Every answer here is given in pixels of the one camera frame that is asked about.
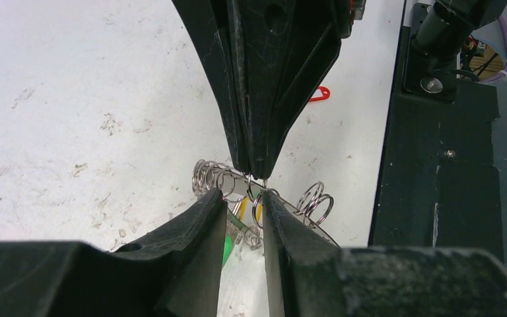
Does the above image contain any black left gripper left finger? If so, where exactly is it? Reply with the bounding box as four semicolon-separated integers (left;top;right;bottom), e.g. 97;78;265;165
0;189;227;316

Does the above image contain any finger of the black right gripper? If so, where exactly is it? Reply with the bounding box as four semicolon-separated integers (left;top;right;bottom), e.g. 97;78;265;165
172;0;250;174
236;1;356;179

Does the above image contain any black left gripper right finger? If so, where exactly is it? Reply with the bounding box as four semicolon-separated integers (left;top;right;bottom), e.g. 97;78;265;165
261;191;507;316

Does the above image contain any metal ring disc with keyrings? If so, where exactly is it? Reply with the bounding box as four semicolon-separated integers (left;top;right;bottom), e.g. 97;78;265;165
191;159;336;249

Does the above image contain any green key tag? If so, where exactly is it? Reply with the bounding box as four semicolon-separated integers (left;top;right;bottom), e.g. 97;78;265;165
222;234;234;266

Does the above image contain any red key tag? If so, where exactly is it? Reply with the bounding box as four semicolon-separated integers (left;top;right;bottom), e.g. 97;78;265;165
309;86;331;102

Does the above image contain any yellow key tag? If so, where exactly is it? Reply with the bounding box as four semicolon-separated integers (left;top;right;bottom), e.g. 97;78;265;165
238;197;263;225

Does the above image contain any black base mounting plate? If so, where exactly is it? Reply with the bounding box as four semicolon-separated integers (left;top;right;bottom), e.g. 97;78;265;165
368;1;506;259

